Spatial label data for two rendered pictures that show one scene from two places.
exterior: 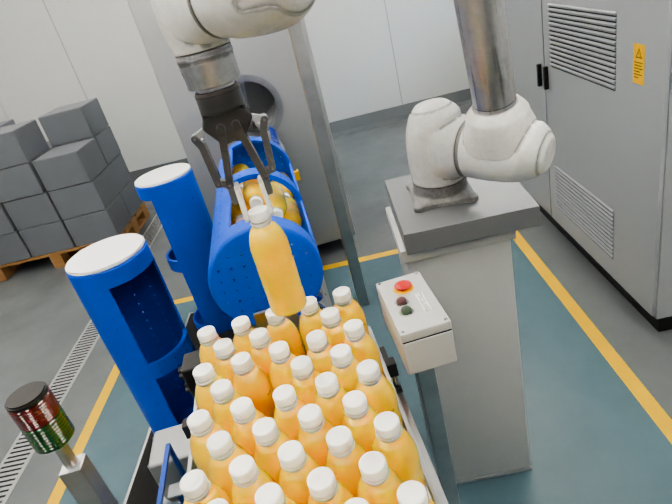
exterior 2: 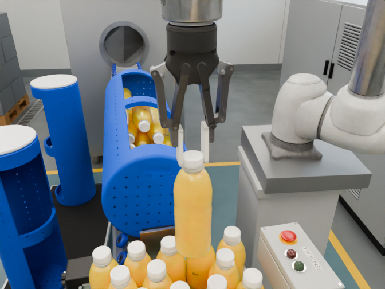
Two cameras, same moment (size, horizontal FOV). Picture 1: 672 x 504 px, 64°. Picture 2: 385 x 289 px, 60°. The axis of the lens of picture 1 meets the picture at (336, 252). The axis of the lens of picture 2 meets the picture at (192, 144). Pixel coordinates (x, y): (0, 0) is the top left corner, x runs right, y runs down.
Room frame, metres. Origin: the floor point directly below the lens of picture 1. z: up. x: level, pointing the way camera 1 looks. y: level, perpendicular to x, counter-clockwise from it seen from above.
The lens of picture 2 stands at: (0.40, 0.20, 1.66)
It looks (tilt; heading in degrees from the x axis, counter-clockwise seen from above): 28 degrees down; 350
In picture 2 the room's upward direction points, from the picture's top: straight up
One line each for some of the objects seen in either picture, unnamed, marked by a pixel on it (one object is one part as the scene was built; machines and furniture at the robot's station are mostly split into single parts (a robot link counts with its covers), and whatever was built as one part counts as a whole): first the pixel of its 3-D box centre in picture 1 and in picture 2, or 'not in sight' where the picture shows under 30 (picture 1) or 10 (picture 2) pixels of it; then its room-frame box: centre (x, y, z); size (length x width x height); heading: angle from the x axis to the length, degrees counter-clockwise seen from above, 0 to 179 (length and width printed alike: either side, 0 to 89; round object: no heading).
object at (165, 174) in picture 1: (162, 175); (54, 81); (2.58, 0.72, 1.03); 0.28 x 0.28 x 0.01
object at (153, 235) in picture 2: (280, 327); (159, 245); (1.09, 0.18, 0.99); 0.10 x 0.02 x 0.12; 93
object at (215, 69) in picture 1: (209, 69); (191, 1); (0.91, 0.12, 1.62); 0.09 x 0.09 x 0.06
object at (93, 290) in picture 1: (154, 350); (24, 222); (1.76, 0.79, 0.59); 0.28 x 0.28 x 0.88
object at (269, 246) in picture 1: (275, 264); (192, 207); (0.91, 0.12, 1.25); 0.07 x 0.07 x 0.19
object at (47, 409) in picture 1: (34, 408); not in sight; (0.69, 0.52, 1.23); 0.06 x 0.06 x 0.04
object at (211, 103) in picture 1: (224, 114); (192, 53); (0.91, 0.12, 1.55); 0.08 x 0.07 x 0.09; 93
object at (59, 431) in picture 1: (48, 428); not in sight; (0.69, 0.52, 1.18); 0.06 x 0.06 x 0.05
